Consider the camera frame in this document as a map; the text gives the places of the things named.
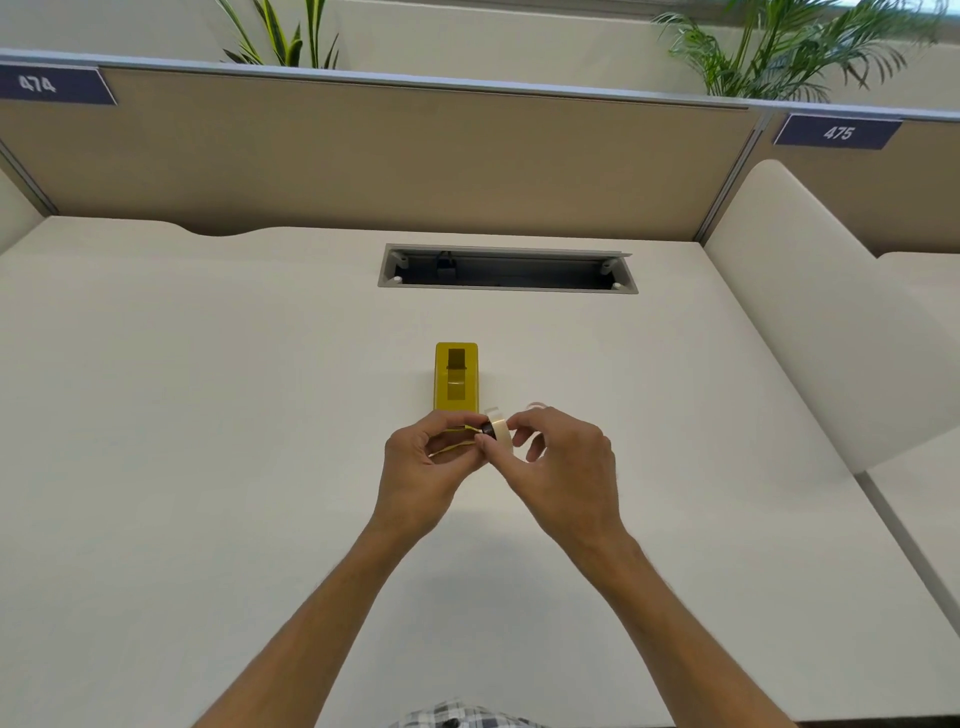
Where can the navy number label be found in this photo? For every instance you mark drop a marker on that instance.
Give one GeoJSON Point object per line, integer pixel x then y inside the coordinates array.
{"type": "Point", "coordinates": [838, 132]}
{"type": "Point", "coordinates": [45, 84]}

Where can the black dispenser spindle hub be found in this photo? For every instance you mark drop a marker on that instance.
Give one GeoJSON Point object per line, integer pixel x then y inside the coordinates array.
{"type": "Point", "coordinates": [488, 430]}

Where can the large cream side divider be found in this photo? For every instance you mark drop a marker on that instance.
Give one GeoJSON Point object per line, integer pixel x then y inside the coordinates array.
{"type": "Point", "coordinates": [810, 300]}

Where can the person's right forearm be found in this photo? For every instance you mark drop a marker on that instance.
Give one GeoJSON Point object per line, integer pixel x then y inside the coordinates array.
{"type": "Point", "coordinates": [675, 645]}

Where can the small cream side divider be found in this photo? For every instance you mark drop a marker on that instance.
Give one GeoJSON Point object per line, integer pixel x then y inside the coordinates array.
{"type": "Point", "coordinates": [15, 217]}

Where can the green palm plant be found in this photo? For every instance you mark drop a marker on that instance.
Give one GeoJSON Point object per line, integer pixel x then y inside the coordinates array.
{"type": "Point", "coordinates": [750, 79]}

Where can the used white tape core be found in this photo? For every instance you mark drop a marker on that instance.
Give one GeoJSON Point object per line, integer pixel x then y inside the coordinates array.
{"type": "Point", "coordinates": [534, 405]}

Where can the wide beige partition panel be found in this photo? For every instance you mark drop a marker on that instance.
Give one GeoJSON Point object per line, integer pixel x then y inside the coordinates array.
{"type": "Point", "coordinates": [375, 157]}

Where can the narrow beige partition panel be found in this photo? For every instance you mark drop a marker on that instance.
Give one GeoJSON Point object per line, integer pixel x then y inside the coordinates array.
{"type": "Point", "coordinates": [930, 202]}

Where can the cream tape roll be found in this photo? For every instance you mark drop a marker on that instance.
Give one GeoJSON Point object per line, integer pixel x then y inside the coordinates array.
{"type": "Point", "coordinates": [501, 435]}

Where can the yellow tape dispenser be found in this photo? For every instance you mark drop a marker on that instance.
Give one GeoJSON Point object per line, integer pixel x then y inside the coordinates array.
{"type": "Point", "coordinates": [442, 375]}

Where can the person's left hand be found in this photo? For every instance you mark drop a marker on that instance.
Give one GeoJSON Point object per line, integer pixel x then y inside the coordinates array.
{"type": "Point", "coordinates": [409, 487]}

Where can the person's right hand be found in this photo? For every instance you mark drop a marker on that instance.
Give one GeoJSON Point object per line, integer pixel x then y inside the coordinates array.
{"type": "Point", "coordinates": [574, 480]}

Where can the green snake plant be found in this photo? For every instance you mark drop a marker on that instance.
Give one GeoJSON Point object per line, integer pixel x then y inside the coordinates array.
{"type": "Point", "coordinates": [313, 30]}

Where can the grey plaid shirt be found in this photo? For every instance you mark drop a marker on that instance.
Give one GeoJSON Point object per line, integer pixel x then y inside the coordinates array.
{"type": "Point", "coordinates": [465, 716]}

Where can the person's left forearm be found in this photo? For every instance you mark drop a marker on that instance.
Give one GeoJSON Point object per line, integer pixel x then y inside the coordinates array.
{"type": "Point", "coordinates": [300, 652]}

